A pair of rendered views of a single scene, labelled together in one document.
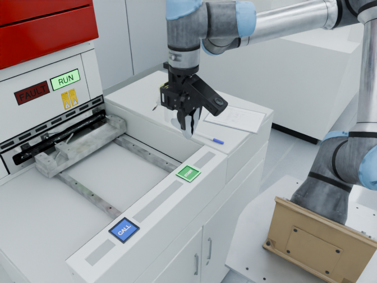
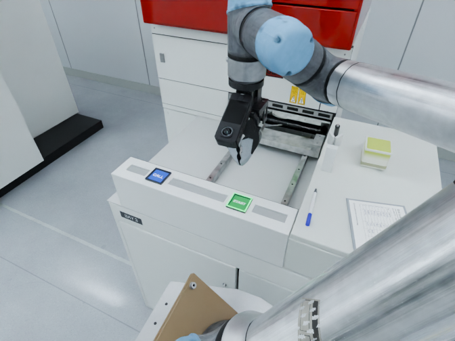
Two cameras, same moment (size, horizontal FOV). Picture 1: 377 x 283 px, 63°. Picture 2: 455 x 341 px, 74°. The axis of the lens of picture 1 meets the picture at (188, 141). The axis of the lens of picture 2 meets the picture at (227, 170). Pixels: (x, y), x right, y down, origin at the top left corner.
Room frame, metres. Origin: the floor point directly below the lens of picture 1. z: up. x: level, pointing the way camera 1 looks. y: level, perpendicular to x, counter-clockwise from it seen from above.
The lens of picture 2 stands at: (0.52, -0.54, 1.55)
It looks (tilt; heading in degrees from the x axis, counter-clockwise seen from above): 40 degrees down; 77
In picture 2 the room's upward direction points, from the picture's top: straight up
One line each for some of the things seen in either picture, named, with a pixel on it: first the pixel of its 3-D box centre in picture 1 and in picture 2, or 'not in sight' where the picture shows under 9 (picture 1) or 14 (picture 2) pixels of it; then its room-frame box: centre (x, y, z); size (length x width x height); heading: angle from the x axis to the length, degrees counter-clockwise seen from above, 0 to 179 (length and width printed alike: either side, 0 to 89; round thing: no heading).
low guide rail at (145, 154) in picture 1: (141, 152); (294, 179); (0.94, 0.18, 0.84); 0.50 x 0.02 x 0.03; 52
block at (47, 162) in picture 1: (45, 161); not in sight; (0.82, 0.50, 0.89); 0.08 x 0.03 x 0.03; 52
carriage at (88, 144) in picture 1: (84, 146); (275, 139); (0.94, 0.40, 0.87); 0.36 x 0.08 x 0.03; 142
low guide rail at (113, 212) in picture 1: (84, 192); (226, 160); (0.72, 0.35, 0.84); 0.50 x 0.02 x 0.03; 52
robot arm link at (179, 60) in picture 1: (183, 56); (245, 67); (0.69, 0.01, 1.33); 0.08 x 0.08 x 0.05
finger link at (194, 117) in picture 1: (187, 119); (250, 147); (0.70, 0.00, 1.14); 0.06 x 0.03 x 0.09; 52
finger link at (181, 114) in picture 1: (184, 114); not in sight; (0.66, 0.01, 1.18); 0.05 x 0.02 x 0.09; 142
